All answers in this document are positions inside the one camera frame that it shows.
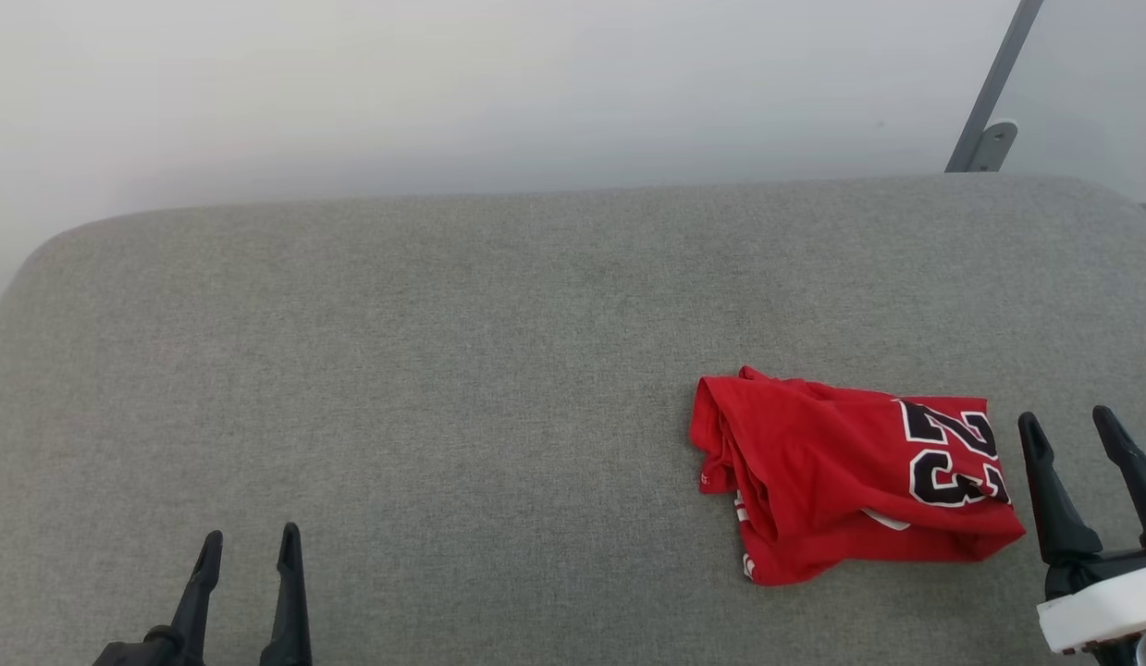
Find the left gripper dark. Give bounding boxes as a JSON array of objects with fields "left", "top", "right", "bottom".
[{"left": 92, "top": 523, "right": 314, "bottom": 666}]

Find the red white basketball jersey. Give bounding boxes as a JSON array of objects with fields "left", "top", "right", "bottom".
[{"left": 689, "top": 365, "right": 1028, "bottom": 588}]

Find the grey metal pole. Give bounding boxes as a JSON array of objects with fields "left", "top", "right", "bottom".
[{"left": 944, "top": 0, "right": 1045, "bottom": 174}]

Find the grey metal mounting plate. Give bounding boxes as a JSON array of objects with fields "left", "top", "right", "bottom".
[{"left": 968, "top": 121, "right": 1019, "bottom": 174}]

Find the grey fabric sofa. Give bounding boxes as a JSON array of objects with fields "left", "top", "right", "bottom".
[{"left": 0, "top": 174, "right": 1146, "bottom": 666}]

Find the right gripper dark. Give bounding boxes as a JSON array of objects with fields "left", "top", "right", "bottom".
[{"left": 1017, "top": 406, "right": 1146, "bottom": 603}]

